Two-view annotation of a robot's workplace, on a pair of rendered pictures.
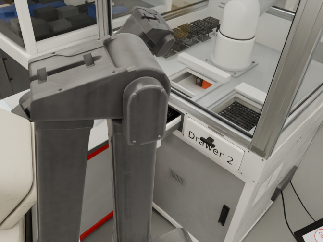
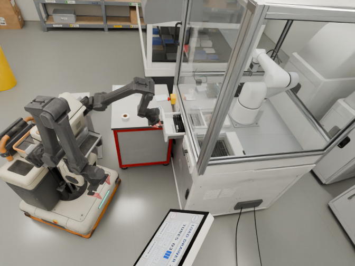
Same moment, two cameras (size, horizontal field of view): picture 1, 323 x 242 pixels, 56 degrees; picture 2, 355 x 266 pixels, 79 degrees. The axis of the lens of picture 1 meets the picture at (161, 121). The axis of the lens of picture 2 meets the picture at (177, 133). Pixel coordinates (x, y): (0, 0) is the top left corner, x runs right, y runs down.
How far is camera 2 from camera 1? 0.79 m
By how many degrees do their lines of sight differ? 25
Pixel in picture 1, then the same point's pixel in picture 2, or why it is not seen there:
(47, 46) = (157, 66)
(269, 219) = (231, 219)
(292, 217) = (246, 228)
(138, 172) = (61, 135)
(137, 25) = (133, 85)
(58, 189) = (40, 129)
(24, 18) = (148, 49)
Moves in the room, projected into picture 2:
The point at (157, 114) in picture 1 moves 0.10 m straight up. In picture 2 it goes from (48, 122) to (38, 101)
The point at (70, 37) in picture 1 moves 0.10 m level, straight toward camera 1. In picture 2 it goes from (171, 65) to (168, 70)
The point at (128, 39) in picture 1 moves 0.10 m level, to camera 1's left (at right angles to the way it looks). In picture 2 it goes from (56, 100) to (41, 88)
